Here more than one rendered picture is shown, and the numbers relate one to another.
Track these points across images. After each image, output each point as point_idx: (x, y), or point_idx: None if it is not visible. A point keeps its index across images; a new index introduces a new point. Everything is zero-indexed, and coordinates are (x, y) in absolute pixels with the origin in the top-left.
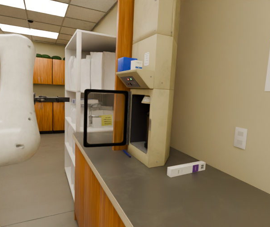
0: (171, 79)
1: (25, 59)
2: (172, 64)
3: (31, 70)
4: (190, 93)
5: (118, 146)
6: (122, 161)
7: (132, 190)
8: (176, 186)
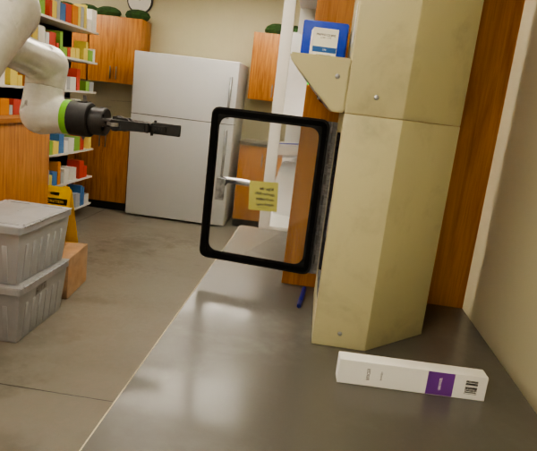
0: (421, 89)
1: None
2: (427, 38)
3: None
4: None
5: (294, 273)
6: (263, 311)
7: (194, 372)
8: (320, 405)
